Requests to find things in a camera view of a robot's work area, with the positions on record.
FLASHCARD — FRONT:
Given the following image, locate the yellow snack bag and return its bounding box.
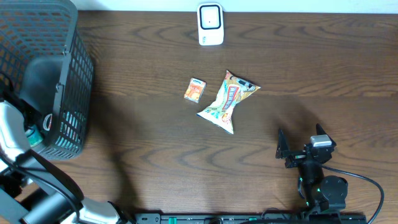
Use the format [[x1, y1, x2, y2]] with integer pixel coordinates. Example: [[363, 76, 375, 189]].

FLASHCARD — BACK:
[[197, 70, 261, 134]]

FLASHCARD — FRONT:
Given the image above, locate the orange tissue pack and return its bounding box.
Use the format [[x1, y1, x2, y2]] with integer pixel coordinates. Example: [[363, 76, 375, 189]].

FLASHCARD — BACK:
[[184, 78, 206, 103]]

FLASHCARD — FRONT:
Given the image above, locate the green tissue pack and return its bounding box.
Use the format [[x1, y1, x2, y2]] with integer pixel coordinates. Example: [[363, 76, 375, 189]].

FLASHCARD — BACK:
[[25, 125, 43, 147]]

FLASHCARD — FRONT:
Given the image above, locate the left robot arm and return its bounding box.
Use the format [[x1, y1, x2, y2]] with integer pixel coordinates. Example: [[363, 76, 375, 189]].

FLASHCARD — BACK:
[[1, 100, 135, 223]]

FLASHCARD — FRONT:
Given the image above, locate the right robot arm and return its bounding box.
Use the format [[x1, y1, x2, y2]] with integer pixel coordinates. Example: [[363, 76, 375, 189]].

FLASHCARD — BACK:
[[275, 124, 348, 220]]

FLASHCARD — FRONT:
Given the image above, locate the dark grey plastic basket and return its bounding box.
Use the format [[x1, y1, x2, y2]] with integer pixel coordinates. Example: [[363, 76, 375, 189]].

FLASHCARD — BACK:
[[1, 1, 94, 160]]

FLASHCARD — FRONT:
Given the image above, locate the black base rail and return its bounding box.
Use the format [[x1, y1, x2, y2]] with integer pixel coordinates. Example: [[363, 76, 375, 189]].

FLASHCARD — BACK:
[[133, 212, 367, 224]]

